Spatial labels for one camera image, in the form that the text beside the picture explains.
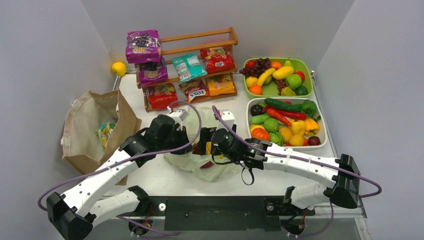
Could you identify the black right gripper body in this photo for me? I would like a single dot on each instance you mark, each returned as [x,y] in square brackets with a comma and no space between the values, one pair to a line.
[206,132]

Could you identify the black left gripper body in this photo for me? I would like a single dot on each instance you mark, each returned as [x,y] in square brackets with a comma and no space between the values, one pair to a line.
[177,136]

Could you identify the pale green plastic grocery bag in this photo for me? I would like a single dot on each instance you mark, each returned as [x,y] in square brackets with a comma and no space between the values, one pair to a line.
[202,166]

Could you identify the green Fox's candy bag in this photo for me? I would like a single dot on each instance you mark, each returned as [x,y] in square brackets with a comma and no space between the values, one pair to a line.
[104,132]

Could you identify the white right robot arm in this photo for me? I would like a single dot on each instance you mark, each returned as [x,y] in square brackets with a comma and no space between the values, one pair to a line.
[335,179]

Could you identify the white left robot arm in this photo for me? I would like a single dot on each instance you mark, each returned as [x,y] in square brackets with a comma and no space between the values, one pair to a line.
[78,210]

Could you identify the red candy bag bottom shelf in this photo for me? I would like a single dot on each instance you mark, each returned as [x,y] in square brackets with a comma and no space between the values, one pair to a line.
[160,96]

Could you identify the red candy bag shelf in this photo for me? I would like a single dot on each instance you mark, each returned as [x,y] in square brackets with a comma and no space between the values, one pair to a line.
[160,96]
[217,59]

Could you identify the red Fox's candy bag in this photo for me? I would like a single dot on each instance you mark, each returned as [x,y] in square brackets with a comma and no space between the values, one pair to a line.
[194,89]

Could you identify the orange candy bag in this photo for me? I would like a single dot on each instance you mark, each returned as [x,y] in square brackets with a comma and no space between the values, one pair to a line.
[220,84]

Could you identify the purple candy bag middle shelf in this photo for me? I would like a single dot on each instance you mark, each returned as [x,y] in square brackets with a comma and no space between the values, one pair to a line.
[152,72]

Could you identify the brown paper bag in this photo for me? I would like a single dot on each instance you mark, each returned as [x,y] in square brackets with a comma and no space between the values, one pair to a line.
[95,126]

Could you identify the red candy bag middle shelf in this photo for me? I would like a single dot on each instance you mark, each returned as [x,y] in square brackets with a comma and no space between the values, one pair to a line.
[217,59]

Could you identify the purple grape candy bag top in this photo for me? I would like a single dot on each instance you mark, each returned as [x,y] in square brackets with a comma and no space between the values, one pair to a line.
[143,46]

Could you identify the orange toy pumpkin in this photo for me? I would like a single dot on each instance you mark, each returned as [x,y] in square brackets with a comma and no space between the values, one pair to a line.
[260,133]

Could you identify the light green toy gourd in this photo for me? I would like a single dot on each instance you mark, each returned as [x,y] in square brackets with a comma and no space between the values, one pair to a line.
[259,119]

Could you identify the dark toy eggplant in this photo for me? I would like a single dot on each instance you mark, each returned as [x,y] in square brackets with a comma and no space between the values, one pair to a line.
[256,110]

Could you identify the light green toy cabbage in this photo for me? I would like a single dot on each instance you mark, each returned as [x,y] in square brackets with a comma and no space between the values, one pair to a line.
[271,125]

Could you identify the green striped toy melon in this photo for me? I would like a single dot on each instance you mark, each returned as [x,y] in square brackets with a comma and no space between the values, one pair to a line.
[276,138]

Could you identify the orange toy fruit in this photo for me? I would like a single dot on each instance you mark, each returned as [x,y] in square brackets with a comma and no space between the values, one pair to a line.
[256,90]

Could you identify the red toy chili pepper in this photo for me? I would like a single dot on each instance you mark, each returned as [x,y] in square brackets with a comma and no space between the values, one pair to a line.
[283,116]

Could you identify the green toy cucumber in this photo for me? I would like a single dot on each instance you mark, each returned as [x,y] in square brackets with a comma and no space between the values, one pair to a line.
[281,105]

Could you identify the teal white snack packet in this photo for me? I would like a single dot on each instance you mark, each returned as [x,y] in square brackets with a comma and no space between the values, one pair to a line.
[188,67]

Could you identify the white vegetable basket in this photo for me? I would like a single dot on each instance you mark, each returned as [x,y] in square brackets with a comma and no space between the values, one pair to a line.
[302,135]

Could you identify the green fruit basket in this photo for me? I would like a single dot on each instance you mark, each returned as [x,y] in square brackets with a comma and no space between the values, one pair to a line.
[271,89]

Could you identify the wooden snack shelf rack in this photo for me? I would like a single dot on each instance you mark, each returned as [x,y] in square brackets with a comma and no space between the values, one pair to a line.
[192,43]

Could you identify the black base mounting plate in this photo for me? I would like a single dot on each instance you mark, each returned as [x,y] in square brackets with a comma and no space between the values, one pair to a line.
[221,213]

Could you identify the dark red grape bunch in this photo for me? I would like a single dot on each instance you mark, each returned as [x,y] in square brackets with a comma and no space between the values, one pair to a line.
[255,67]

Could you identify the green bell pepper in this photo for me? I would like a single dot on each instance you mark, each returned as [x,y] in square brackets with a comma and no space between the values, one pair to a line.
[309,108]

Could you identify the green apple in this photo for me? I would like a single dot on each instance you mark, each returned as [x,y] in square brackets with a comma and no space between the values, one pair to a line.
[293,81]

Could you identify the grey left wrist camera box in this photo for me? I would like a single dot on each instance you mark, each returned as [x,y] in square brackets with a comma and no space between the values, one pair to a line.
[178,116]

